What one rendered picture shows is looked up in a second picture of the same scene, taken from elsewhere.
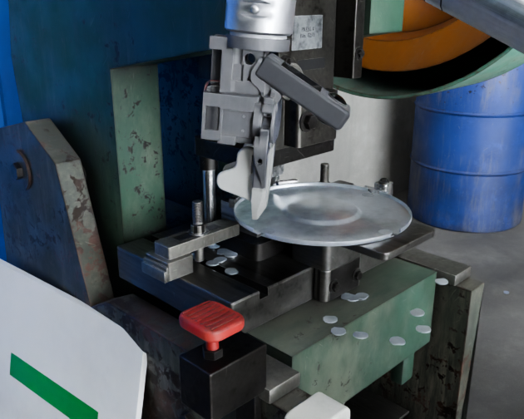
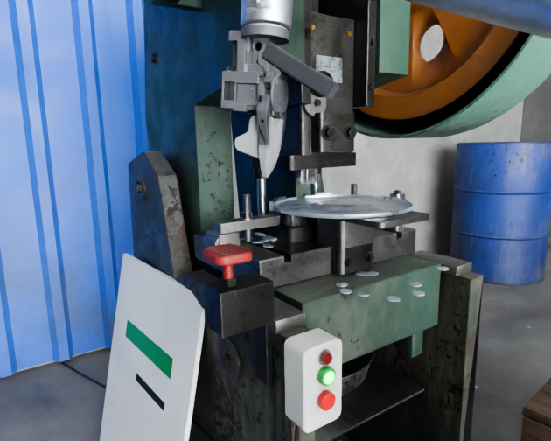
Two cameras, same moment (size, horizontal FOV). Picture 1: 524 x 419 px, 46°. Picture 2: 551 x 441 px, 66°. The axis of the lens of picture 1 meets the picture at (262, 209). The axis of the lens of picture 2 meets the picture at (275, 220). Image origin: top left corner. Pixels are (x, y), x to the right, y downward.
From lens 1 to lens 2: 0.25 m
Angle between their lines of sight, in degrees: 14
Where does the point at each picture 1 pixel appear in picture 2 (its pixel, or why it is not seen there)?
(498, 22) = not seen: outside the picture
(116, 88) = (198, 120)
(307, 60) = not seen: hidden behind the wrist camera
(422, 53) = (429, 101)
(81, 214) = (173, 212)
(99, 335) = (177, 299)
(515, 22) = not seen: outside the picture
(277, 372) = (287, 311)
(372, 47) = (394, 103)
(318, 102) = (308, 74)
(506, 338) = (526, 360)
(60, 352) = (154, 315)
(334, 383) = (345, 338)
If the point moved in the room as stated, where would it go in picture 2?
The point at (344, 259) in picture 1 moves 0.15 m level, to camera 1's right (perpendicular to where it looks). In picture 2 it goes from (358, 241) to (435, 244)
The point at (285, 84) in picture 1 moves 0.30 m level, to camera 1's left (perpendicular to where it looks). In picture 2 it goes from (283, 62) to (93, 72)
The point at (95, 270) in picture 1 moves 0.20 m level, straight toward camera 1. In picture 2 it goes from (180, 254) to (168, 279)
